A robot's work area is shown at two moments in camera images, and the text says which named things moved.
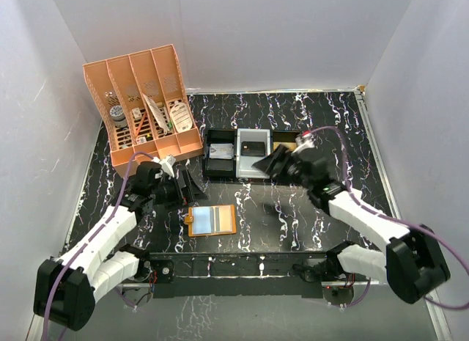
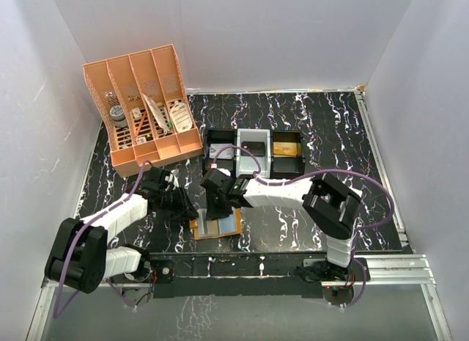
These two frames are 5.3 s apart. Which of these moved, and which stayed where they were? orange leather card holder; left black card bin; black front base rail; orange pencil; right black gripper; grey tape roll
Moved: right black gripper; orange leather card holder
Stayed: black front base rail; orange pencil; grey tape roll; left black card bin
